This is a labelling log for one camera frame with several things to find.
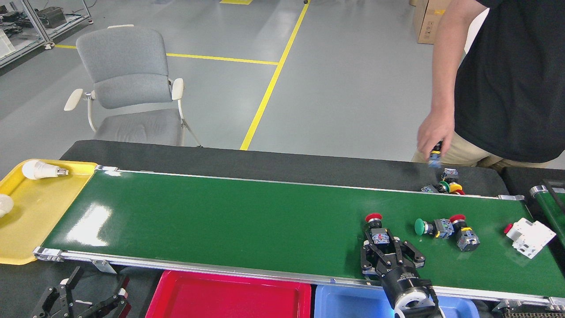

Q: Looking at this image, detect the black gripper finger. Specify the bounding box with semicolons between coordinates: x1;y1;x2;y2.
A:
79;277;132;318
31;266;83;318

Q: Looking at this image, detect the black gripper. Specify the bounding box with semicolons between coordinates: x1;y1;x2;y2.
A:
361;230;435;307

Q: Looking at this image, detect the white circuit breaker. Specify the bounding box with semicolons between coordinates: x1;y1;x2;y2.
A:
504;217;557;259

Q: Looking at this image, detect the yellow plastic tray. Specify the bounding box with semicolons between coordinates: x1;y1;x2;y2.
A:
0;159;98;265

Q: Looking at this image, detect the green conveyor belt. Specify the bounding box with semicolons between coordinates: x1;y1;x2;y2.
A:
33;166;565;312
530;185;565;248

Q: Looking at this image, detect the person's right hand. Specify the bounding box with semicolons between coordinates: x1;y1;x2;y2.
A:
417;114;455;156

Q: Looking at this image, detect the blue plastic bin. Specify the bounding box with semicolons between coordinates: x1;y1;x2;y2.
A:
314;284;479;318

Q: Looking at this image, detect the white light bulb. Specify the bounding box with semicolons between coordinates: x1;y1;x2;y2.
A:
22;160;69;180
0;193;15;218

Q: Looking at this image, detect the red plastic bin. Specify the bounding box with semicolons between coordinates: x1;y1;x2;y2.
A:
146;269;312;318

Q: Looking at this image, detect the person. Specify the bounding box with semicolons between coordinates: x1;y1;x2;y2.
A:
411;0;565;170

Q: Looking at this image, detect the grey office chair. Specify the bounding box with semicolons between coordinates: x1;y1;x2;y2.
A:
64;24;203;148

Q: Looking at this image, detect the brown cardboard box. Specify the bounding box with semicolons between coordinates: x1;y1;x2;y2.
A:
413;0;453;45

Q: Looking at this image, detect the silver metal rack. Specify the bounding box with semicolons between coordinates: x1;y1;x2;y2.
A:
0;0;93;67

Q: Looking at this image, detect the black equipment case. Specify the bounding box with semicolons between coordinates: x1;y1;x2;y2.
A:
38;7;67;28

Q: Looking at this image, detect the black roller chain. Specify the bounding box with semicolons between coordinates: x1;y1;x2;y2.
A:
503;307;565;318

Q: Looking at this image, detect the black metal guide bracket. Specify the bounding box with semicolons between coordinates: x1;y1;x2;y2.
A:
542;179;565;208

